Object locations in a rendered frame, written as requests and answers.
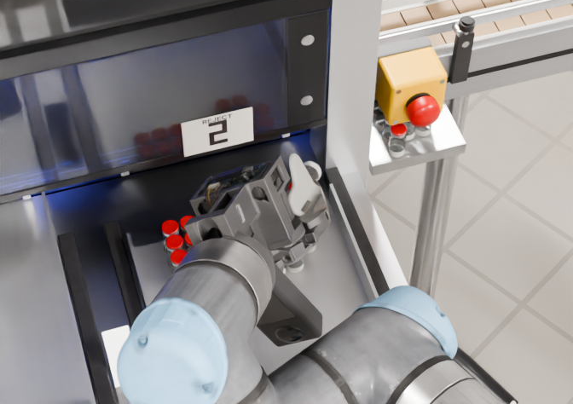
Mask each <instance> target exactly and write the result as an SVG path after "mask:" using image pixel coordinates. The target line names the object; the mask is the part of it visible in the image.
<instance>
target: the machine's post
mask: <svg viewBox="0 0 573 404"><path fill-rule="evenodd" d="M382 2H383V0H331V7H330V8H329V27H328V49H327V93H326V117H327V124H325V125H321V126H317V127H314V128H310V145H311V147H312V149H313V152H314V154H315V157H316V159H317V162H318V164H319V166H320V168H321V172H322V174H323V175H324V170H327V169H331V168H334V167H338V169H339V172H340V175H343V174H347V173H351V172H354V171H358V172H359V174H360V177H361V179H362V181H363V184H364V186H365V188H366V189H367V184H368V164H369V154H370V143H371V134H372V123H373V104H374V93H375V83H376V72H377V62H378V52H379V33H380V22H381V12H382Z"/></svg>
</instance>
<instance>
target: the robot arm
mask: <svg viewBox="0 0 573 404"><path fill-rule="evenodd" d="M289 165H290V171H291V176H292V187H291V189H290V191H289V189H288V188H289V187H286V185H287V183H288V182H289V180H290V176H289V175H288V173H287V169H286V167H285V165H284V163H283V161H282V158H281V156H280V155H279V156H277V157H276V158H275V160H274V161H273V162H270V161H268V162H265V163H261V164H257V165H254V166H250V167H247V168H246V166H242V167H239V168H236V169H233V170H228V171H225V172H223V173H219V174H217V176H216V177H215V178H214V179H213V178H212V176H209V177H208V178H207V179H206V180H205V182H204V183H203V185H202V186H201V187H200V189H199V190H198V191H197V192H196V194H195V195H194V196H193V198H192V199H191V200H190V204H191V205H192V207H193V209H194V213H195V215H196V217H193V218H189V219H188V221H187V222H186V224H185V225H184V227H185V229H186V231H187V233H188V237H189V238H190V240H191V242H192V244H193V248H192V249H191V250H190V251H189V252H188V254H187V255H186V256H185V258H183V260H182V261H181V262H180V264H179V265H178V266H177V268H176V269H175V271H174V272H173V274H172V275H171V277H170V278H169V279H168V280H167V281H166V282H165V284H164V286H163V287H162V288H161V290H160V291H159V293H158V294H157V295H156V297H155V298H154V299H153V301H152V302H151V303H150V304H149V305H148V306H147V307H146V308H145V309H144V310H143V311H142V312H141V313H140V314H139V315H138V316H137V318H136V320H135V321H134V323H133V325H132V327H131V329H130V334H129V336H128V337H127V338H126V340H125V342H124V344H123V345H122V347H121V350H120V351H119V356H118V360H117V376H118V380H119V385H120V387H121V390H122V391H123V393H124V395H125V397H126V398H127V399H128V401H129V402H130V403H131V404H502V403H501V402H500V401H499V400H498V399H497V398H495V397H494V396H493V395H492V394H491V393H490V392H488V391H487V390H486V389H485V388H484V387H483V386H482V385H481V384H480V383H479V382H478V381H477V380H475V379H474V378H473V377H472V376H471V375H470V374H468V373H467V372H466V371H465V370H464V369H463V368H461V367H460V366H459V365H458V364H457V363H456V362H455V361H453V360H452V359H453V358H454V356H455V354H456V351H457V347H458V343H457V337H456V334H455V331H454V328H453V326H452V324H451V322H450V320H449V318H448V316H447V315H445V314H443V313H442V312H441V310H440V309H439V307H438V304H437V303H436V302H435V301H434V300H433V299H432V298H431V297H430V296H428V295H427V294H426V293H424V292H423V291H421V290H420V289H418V288H415V287H413V286H395V287H393V288H391V289H390V290H389V291H387V292H385V293H384V294H382V295H381V296H379V297H377V298H376V299H374V300H373V301H372V302H370V303H365V304H363V305H361V306H360V307H358V308H357V309H355V310H354V311H353V313H352V315H351V316H350V317H348V318H347V319H346V320H344V321H342V322H341V323H340V324H338V325H337V326H335V327H334V328H333V329H332V330H331V331H329V332H327V333H326V334H325V335H323V336H322V337H321V335H322V314H321V312H320V311H319V310H318V309H317V308H316V307H315V306H314V305H313V304H312V303H311V302H310V300H309V299H308V298H307V297H306V296H305V295H304V294H303V293H302V292H301V291H300V290H299V289H298V288H297V287H296V286H295V285H294V284H293V283H292V282H291V281H290V280H289V279H288V278H287V276H286V275H285V274H284V273H283V267H284V266H287V265H290V264H293V263H295V262H297V261H298V260H300V259H301V258H302V257H303V256H304V255H305V254H306V253H307V252H308V251H309V250H310V248H311V244H314V243H316V242H318V240H319V238H320V237H321V236H322V235H323V234H324V233H325V231H326V230H327V229H328V227H329V225H330V222H331V219H330V215H329V210H328V208H327V202H326V199H325V196H324V193H323V191H322V189H321V185H320V183H319V182H317V181H315V180H313V179H312V178H311V177H310V174H309V172H308V171H307V170H306V168H305V166H304V164H303V162H302V160H301V159H300V157H299V156H298V155H297V154H296V153H292V154H291V155H290V157H289ZM275 167H276V168H277V170H278V172H279V174H280V176H281V179H280V178H279V177H278V174H277V172H276V170H275ZM281 180H282V182H281ZM255 326H256V327H257V328H258V329H259V330H260V331H261V332H262V333H263V334H264V335H265V336H266V337H267V338H268V339H269V340H270V341H271V342H272V343H273V344H274V345H276V346H278V347H281V346H285V345H288V344H293V343H299V342H303V341H307V340H311V339H315V338H319V339H317V340H316V341H315V342H313V343H312V344H311V345H310V346H308V347H307V348H306V349H304V350H303V351H301V352H300V353H299V354H297V355H295V356H294V357H293V358H292V359H290V360H289V361H287V362H286V363H284V364H283V365H282V366H280V367H278V368H277V369H276V370H274V371H273V372H272V373H271V374H269V375H268V376H267V374H266V372H265V371H264V369H263V367H262V366H261V365H260V364H259V362H258V360H257V358H256V356H255V355H254V353H253V351H252V349H251V347H250V345H249V343H248V339H249V337H250V336H251V334H252V332H253V330H254V328H255ZM320 337H321V338H320Z"/></svg>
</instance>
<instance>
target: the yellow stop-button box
mask: <svg viewBox="0 0 573 404"><path fill-rule="evenodd" d="M447 78H448V76H447V73H446V72H445V70H444V68H443V65H442V63H441V61H440V60H439V59H438V57H437V54H436V52H435V50H434V48H432V46H431V42H430V40H429V38H428V37H427V36H423V37H419V38H412V39H409V40H404V41H401V42H397V43H390V44H386V45H382V46H379V52H378V62H377V72H376V83H375V93H374V95H375V97H376V99H377V102H378V103H379V106H380V108H381V110H382V112H383V114H384V115H385V119H386V121H387V123H388V124H389V125H394V124H401V123H405V122H408V121H409V120H408V117H407V115H406V109H407V107H408V105H409V104H410V103H411V102H412V101H413V100H415V99H417V98H419V97H421V96H426V95H428V96H432V97H434V98H435V99H436V100H437V103H438V105H439V106H440V109H441V111H440V113H441V112H442V110H443V101H444V96H445V90H446V83H447Z"/></svg>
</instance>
